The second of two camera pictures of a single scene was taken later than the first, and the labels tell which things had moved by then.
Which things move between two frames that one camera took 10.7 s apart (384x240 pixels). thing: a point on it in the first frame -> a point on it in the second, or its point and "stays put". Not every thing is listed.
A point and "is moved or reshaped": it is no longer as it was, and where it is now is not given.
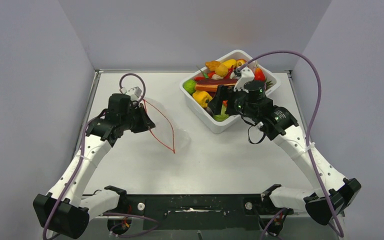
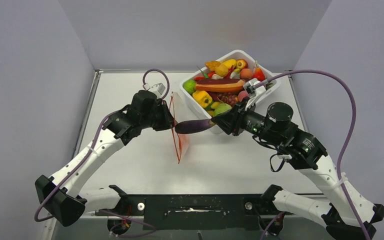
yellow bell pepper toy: (202, 98) stays put
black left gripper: (146, 122) -> (167, 122)
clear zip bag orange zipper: (161, 125) is moved or reshaped
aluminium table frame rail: (93, 90) stays put
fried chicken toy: (212, 65) stays put
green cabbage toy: (189, 85) stays put
